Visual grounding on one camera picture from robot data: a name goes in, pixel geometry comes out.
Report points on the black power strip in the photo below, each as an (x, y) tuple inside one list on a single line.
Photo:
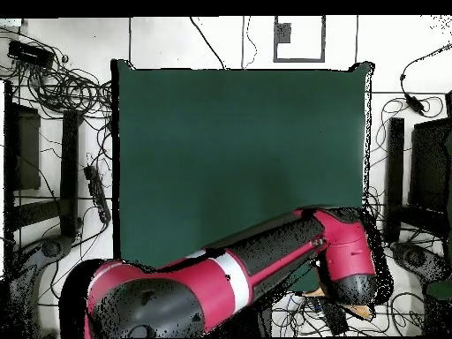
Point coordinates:
[(97, 192), (333, 317)]

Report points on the black flat panel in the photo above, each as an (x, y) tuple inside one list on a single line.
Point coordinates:
[(429, 166), (28, 148)]

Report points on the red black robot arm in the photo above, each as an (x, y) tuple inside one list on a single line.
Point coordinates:
[(212, 282)]

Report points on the black box device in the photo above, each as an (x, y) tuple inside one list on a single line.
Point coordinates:
[(30, 53)]

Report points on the grey square floor frame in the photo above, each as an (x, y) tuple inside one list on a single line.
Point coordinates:
[(322, 39)]

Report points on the dark grey square plate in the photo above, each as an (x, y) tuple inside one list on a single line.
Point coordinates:
[(283, 33)]

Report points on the tan terry towel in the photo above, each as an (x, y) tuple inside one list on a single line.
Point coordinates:
[(363, 310)]

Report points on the dark green table cloth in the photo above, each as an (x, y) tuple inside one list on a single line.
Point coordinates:
[(212, 141)]

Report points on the black long post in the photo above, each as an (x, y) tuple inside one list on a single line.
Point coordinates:
[(69, 169), (395, 176)]

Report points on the black grey stand base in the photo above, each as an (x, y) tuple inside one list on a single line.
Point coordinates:
[(415, 257), (53, 249)]

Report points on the green object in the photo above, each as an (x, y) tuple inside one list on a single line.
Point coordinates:
[(439, 290)]

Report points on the black stand frame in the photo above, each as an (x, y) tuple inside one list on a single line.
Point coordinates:
[(254, 321)]

